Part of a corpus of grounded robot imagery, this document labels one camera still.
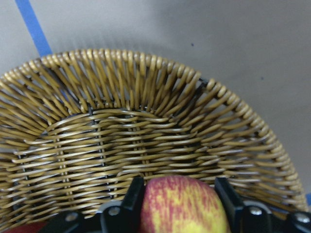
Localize round wicker basket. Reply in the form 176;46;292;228
0;49;308;231

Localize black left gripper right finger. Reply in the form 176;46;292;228
215;178;272;233

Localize yellow-red striped apple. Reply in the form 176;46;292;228
139;176;230;233

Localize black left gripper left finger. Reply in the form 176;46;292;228
101;177;145;233

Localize dark red apple in basket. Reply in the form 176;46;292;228
3;222;47;233

